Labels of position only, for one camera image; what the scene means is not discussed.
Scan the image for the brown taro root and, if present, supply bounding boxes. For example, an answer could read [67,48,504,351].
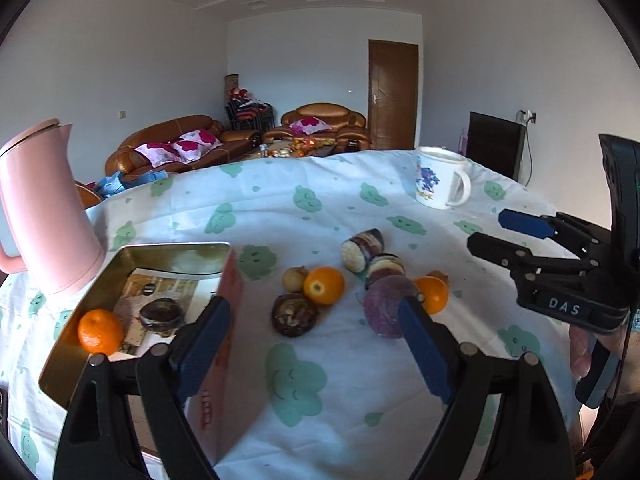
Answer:
[271,292,319,337]

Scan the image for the black television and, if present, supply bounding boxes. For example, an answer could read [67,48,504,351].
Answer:
[467,111,526,181]

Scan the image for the cluttered coffee table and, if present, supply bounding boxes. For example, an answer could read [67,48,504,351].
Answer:
[242,137,341,161]

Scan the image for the printed paper card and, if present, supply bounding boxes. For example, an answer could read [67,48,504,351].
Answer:
[112,269,223,361]

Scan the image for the brown wooden door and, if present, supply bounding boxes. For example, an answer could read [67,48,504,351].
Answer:
[368,39,419,151]

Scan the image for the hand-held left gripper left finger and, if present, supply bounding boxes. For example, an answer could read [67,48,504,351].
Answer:
[52,296,233,480]

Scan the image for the small mandarin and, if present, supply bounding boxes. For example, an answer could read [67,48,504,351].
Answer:
[415,276,448,315]
[77,308,125,356]

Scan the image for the stacked dark chairs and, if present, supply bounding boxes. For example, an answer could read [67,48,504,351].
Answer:
[227,99,275,133]

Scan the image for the dark brown round fruit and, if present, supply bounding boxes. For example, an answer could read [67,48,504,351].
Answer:
[139,298,186,333]

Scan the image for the blue clothes pile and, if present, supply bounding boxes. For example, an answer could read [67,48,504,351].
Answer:
[92,170,168,198]

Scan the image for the large orange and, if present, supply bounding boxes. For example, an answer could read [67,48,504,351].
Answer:
[303,266,346,306]

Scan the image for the floral pink pillow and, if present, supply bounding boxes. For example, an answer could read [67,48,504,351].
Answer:
[290,116,332,136]
[135,142,177,167]
[170,130,224,153]

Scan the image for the gold metal tin box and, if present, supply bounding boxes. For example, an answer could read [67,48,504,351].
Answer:
[39,242,266,466]

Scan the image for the round purple root vegetable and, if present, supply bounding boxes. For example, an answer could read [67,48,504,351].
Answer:
[363,276,423,338]

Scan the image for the white tablecloth green clouds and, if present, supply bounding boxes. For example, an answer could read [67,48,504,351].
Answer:
[0,150,601,480]

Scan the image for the brown leather sofa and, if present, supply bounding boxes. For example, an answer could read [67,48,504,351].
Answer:
[105,115,263,176]

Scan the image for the pink electric kettle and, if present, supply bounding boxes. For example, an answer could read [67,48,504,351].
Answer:
[0,119,106,296]

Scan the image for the person's right hand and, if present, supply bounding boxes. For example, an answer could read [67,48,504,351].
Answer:
[569,325,596,382]

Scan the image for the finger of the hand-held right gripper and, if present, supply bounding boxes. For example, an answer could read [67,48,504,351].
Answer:
[466,231,592,287]
[498,208,614,262]

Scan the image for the white mug blue print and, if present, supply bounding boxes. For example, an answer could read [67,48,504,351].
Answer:
[414,146,472,210]

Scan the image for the brown leather chair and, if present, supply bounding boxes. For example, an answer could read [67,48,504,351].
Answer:
[75,182,103,210]

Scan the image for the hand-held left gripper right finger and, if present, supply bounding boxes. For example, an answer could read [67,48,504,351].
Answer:
[397,296,576,480]

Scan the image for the brown leather armchair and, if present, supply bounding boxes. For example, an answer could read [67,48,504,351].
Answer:
[263,103,372,153]

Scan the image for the small tan round fruit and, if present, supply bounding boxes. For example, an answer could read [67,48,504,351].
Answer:
[282,266,309,293]

